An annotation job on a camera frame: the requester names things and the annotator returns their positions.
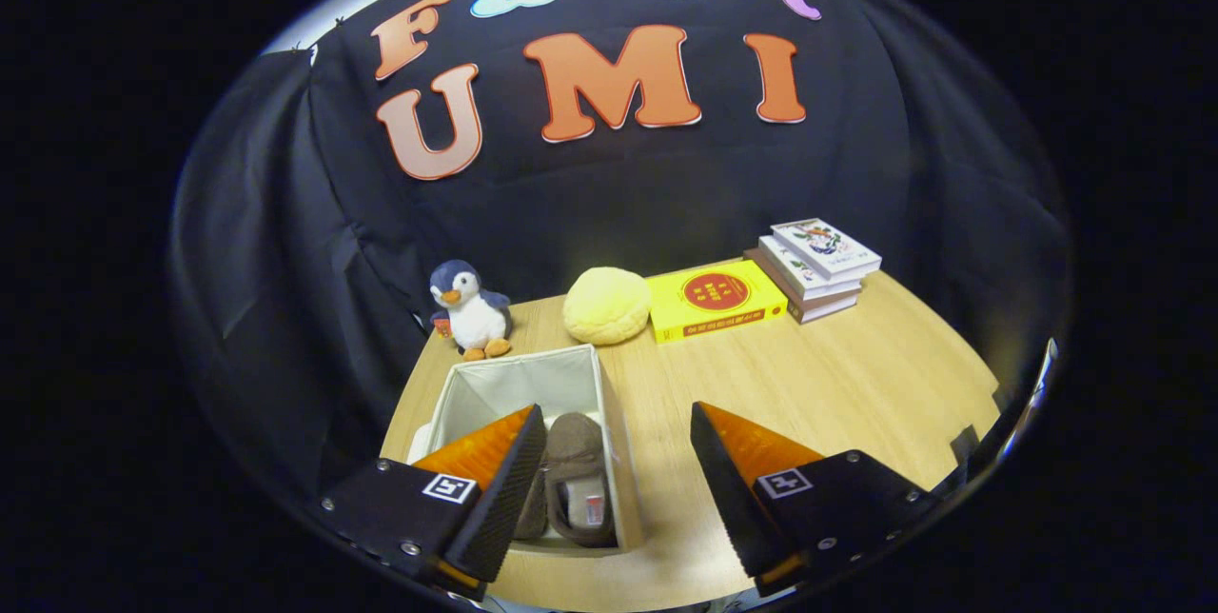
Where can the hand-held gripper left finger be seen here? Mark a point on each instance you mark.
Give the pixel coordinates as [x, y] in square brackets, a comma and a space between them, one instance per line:
[500, 508]

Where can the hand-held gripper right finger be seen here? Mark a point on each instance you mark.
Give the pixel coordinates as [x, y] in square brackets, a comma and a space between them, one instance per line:
[733, 499]

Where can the brown suede shoe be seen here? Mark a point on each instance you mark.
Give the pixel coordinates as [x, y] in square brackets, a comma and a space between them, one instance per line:
[533, 510]
[574, 446]

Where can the beige fabric storage box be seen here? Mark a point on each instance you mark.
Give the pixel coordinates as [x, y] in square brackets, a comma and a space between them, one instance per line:
[533, 385]

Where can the yellow book with red circle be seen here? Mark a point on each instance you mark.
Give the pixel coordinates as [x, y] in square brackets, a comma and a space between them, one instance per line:
[714, 304]

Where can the penguin plush toy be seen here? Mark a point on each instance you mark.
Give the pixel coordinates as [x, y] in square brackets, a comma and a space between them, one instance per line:
[474, 313]

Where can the brown cover book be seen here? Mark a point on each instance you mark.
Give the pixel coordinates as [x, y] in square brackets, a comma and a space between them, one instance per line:
[823, 310]

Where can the yellow round plush cushion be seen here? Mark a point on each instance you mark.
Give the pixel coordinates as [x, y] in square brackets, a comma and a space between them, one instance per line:
[607, 306]

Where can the white illustrated cover book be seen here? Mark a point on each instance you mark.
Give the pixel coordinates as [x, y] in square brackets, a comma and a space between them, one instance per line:
[823, 247]

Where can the black backdrop cloth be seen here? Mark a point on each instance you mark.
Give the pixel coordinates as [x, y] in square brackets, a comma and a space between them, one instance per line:
[314, 308]

